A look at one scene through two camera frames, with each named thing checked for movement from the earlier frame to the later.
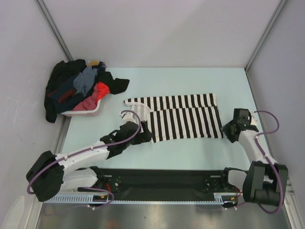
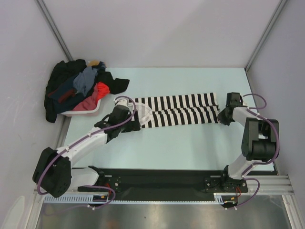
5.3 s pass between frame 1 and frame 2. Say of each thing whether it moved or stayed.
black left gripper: moved
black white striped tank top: moved
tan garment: stayed
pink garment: stayed
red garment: stayed
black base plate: stayed
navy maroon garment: stayed
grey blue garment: stayed
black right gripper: moved
